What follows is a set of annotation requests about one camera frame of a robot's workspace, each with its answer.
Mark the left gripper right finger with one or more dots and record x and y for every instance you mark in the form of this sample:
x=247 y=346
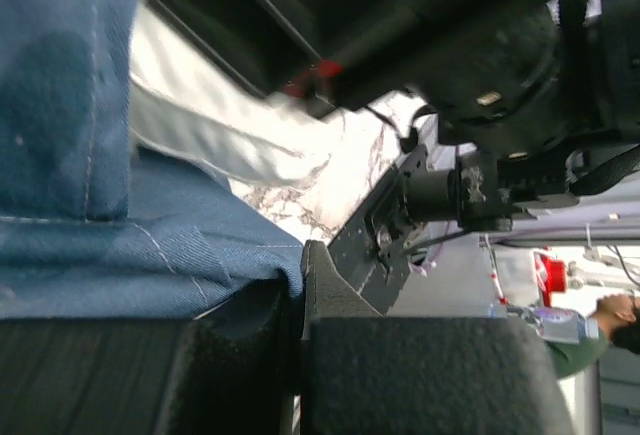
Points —
x=366 y=374

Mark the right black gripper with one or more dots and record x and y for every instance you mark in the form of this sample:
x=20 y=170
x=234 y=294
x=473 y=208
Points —
x=324 y=53

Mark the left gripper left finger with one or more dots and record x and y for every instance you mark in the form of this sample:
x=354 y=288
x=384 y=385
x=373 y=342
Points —
x=224 y=373

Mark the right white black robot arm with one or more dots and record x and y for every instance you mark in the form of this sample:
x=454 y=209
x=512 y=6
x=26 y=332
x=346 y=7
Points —
x=528 y=82

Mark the white pillow with red logo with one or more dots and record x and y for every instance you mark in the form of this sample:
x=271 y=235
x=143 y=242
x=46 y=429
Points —
x=181 y=105

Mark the blue lettered pillowcase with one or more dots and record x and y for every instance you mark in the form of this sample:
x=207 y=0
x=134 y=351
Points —
x=86 y=230

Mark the person in green shirt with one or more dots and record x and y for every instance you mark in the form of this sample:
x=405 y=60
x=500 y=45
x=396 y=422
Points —
x=617 y=320

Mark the clear plastic water bottle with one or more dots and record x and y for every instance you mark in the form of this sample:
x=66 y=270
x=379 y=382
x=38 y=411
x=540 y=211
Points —
x=557 y=325

